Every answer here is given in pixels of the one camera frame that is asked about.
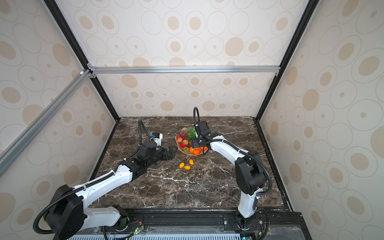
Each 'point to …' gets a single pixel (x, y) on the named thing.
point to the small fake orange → (191, 149)
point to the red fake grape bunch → (184, 134)
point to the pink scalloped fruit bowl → (182, 150)
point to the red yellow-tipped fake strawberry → (179, 138)
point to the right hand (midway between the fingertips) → (197, 140)
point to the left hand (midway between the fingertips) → (175, 147)
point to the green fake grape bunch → (191, 132)
